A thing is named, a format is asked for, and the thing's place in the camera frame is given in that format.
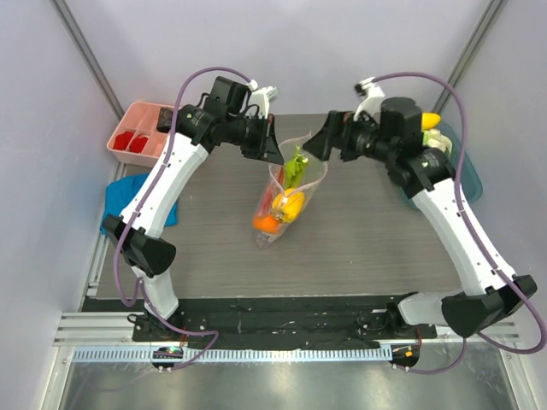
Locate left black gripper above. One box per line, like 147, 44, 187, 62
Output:
226, 113, 285, 165

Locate watermelon slice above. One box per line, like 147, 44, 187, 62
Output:
260, 168, 284, 215

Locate green celery stalk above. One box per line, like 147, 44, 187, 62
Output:
283, 146, 309, 190

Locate clear zip top bag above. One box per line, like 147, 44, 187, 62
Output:
252, 133, 328, 248

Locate yellow bell pepper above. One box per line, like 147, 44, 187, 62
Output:
271, 189, 305, 224

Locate yellow mango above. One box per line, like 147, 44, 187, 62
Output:
421, 112, 441, 131

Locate orange tangerine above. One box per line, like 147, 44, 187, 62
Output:
252, 214, 282, 235

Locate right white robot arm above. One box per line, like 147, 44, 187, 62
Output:
303, 97, 538, 337

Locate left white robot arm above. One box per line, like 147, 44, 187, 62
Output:
103, 76, 284, 341

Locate teal food tray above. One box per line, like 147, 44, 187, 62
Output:
399, 118, 484, 210

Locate white cauliflower piece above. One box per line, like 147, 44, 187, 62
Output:
423, 128, 453, 155

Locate dark rolls in tray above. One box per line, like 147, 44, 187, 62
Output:
156, 107, 174, 133

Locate pink divided tray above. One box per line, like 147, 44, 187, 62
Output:
106, 101, 173, 168

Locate red items in tray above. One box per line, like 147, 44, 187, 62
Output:
113, 131, 149, 154

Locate blue cloth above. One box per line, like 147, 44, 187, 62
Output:
103, 173, 179, 227

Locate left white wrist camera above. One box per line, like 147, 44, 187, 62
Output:
247, 79, 279, 118

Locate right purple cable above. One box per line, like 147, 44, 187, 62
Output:
367, 71, 546, 377

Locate purple cable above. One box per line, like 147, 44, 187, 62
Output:
367, 71, 546, 377
111, 67, 257, 372

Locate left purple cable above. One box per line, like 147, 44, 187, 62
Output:
111, 67, 257, 372

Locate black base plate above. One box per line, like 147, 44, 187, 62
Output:
80, 294, 488, 349

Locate slotted cable duct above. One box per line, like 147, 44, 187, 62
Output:
72, 345, 392, 364

